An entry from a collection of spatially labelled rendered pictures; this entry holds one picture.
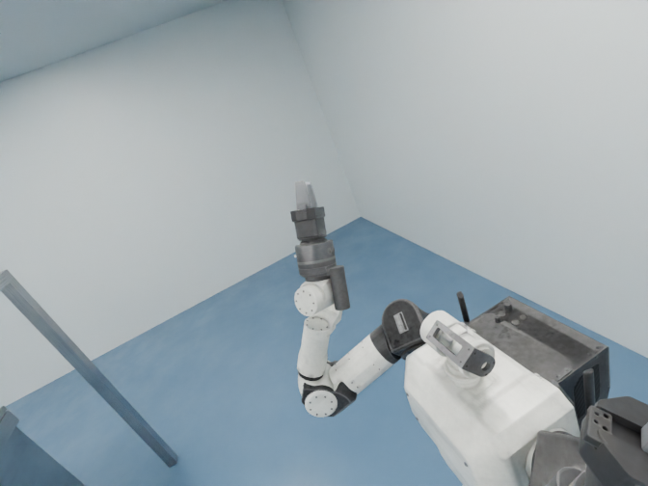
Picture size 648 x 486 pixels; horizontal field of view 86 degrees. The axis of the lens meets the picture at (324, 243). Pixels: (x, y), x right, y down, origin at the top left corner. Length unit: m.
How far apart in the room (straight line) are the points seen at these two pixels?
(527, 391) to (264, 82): 4.13
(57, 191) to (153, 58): 1.69
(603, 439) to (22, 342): 5.19
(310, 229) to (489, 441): 0.48
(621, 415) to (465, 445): 0.41
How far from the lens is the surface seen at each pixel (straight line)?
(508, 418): 0.65
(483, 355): 0.59
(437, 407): 0.70
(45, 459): 3.34
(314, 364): 0.87
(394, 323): 0.83
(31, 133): 4.54
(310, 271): 0.76
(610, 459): 0.27
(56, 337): 2.46
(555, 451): 0.63
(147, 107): 4.33
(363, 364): 0.87
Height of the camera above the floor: 1.91
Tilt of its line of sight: 24 degrees down
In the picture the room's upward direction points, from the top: 23 degrees counter-clockwise
